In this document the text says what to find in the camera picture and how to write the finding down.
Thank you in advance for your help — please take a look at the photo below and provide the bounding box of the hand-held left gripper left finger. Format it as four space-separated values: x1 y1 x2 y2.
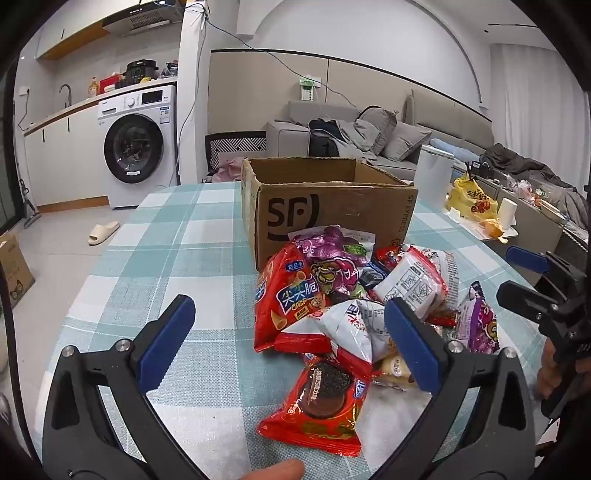
42 294 206 480

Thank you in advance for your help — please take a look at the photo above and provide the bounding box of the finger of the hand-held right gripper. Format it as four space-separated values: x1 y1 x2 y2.
505 246 568 282
496 281 561 324

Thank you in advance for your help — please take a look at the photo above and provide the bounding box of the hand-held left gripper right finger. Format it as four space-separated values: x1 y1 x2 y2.
376 298 536 480

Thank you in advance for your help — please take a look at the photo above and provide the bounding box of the small purple snack packet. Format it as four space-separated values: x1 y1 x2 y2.
455 281 502 355

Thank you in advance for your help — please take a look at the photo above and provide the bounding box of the white packet with red edges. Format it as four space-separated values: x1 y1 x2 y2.
372 247 458 326

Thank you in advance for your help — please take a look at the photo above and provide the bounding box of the white and red snack packet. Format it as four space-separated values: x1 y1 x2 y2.
274 299 393 365

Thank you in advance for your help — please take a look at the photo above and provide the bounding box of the blue cookie packet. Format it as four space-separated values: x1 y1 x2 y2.
358 263 389 291

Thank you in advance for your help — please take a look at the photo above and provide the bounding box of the red chip packet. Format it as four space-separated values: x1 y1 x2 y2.
253 242 331 354

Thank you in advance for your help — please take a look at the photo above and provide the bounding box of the purple packet with green label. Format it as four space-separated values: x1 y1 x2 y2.
290 225 377 264

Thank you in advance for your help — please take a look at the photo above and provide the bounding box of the brown cardboard box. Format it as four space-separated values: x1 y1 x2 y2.
241 157 419 273

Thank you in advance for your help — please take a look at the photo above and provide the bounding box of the person's right hand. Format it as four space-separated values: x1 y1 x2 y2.
537 340 563 398

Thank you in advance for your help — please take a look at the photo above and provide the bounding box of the person's left hand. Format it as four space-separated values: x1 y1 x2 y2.
242 459 305 480

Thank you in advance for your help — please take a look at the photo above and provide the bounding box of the grey side table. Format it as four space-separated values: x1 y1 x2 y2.
462 185 589 289

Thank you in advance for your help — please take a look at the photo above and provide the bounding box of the white paper cup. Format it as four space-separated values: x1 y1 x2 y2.
499 198 518 229

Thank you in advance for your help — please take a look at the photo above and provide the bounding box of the yellow plastic bag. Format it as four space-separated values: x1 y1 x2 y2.
445 178 500 221

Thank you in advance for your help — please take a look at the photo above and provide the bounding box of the dark coat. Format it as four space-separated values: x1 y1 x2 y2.
480 143 589 222

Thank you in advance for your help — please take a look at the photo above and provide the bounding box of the checked teal tablecloth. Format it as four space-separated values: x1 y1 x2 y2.
34 182 548 480

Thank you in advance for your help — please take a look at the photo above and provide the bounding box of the beige slipper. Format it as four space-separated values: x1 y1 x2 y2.
88 222 121 245

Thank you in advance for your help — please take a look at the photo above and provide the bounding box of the white trash bin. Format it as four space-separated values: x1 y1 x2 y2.
414 144 455 210

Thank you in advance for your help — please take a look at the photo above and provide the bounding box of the white curtain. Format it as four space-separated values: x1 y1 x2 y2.
501 44 578 185

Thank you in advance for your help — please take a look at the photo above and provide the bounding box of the printed cardboard box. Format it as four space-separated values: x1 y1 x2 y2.
0 231 36 309

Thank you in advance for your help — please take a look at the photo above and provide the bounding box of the grey pillow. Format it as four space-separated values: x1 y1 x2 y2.
382 121 432 162
355 107 399 157

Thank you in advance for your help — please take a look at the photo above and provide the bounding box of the pink cloth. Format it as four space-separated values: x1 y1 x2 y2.
210 159 243 183

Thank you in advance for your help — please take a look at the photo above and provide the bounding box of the white washing machine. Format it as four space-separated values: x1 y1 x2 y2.
97 84 180 209

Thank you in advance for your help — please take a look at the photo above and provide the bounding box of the grey floor mop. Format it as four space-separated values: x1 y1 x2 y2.
16 175 42 227

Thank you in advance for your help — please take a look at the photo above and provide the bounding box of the black patterned basket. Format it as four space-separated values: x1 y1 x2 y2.
204 131 269 171

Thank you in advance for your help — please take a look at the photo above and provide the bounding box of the grey jacket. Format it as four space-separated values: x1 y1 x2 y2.
339 120 384 160

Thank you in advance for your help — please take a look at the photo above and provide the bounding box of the white kitchen base cabinet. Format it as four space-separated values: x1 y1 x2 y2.
23 95 112 208

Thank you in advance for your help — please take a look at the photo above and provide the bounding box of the dark clothing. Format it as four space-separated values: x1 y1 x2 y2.
308 119 352 157

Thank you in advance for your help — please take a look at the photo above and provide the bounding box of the grey sofa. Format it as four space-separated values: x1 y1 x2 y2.
265 88 495 183

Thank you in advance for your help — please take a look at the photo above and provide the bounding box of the black pressure cooker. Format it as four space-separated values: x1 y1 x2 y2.
124 59 160 86

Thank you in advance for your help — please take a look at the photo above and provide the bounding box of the steel range hood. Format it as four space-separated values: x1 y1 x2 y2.
102 2 184 38

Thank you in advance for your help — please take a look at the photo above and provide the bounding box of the green and white wall device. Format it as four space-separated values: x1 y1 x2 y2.
297 76 321 101

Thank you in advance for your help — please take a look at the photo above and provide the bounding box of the white wall cabinet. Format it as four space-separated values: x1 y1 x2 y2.
34 0 139 61

